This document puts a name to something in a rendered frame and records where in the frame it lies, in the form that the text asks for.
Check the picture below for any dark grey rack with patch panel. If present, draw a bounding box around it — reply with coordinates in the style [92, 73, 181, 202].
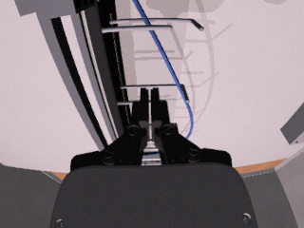
[14, 0, 177, 151]

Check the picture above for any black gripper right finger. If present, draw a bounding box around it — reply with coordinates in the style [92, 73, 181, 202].
[150, 87, 233, 167]

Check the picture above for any blue cable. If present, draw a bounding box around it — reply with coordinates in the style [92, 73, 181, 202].
[132, 0, 193, 156]

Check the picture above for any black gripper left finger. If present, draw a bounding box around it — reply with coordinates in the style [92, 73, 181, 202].
[70, 87, 150, 171]

